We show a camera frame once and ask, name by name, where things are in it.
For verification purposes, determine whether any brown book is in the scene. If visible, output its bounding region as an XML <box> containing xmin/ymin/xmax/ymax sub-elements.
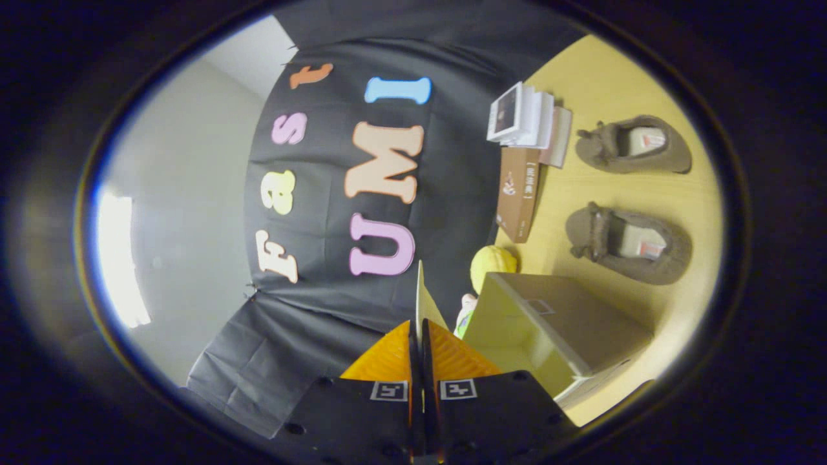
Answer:
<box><xmin>496</xmin><ymin>147</ymin><xmax>541</xmax><ymax>244</ymax></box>

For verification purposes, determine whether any brown fuzzy shoe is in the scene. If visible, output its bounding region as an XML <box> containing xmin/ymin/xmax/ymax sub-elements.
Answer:
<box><xmin>575</xmin><ymin>115</ymin><xmax>693</xmax><ymax>175</ymax></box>
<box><xmin>565</xmin><ymin>201</ymin><xmax>693</xmax><ymax>285</ymax></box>

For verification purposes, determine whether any pink green plush toy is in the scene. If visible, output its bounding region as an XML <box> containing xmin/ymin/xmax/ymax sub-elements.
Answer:
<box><xmin>454</xmin><ymin>294</ymin><xmax>479</xmax><ymax>340</ymax></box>

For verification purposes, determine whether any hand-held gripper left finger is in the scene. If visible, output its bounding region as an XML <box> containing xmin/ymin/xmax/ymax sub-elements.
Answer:
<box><xmin>268</xmin><ymin>320</ymin><xmax>424</xmax><ymax>465</ymax></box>

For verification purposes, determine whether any pink cover book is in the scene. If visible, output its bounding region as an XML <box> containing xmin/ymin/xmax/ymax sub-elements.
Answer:
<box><xmin>539</xmin><ymin>107</ymin><xmax>573</xmax><ymax>169</ymax></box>

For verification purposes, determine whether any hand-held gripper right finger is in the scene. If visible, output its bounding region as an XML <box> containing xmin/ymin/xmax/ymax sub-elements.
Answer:
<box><xmin>421</xmin><ymin>318</ymin><xmax>579</xmax><ymax>465</ymax></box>

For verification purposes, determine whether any beige fabric storage box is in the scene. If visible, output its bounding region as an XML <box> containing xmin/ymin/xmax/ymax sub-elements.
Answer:
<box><xmin>413</xmin><ymin>260</ymin><xmax>654</xmax><ymax>409</ymax></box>

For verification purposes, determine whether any yellow plush toy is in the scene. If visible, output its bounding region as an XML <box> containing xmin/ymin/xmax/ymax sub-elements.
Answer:
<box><xmin>470</xmin><ymin>245</ymin><xmax>518</xmax><ymax>295</ymax></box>

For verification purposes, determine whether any plain white book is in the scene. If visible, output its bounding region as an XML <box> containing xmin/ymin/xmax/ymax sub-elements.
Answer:
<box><xmin>510</xmin><ymin>87</ymin><xmax>555</xmax><ymax>150</ymax></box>

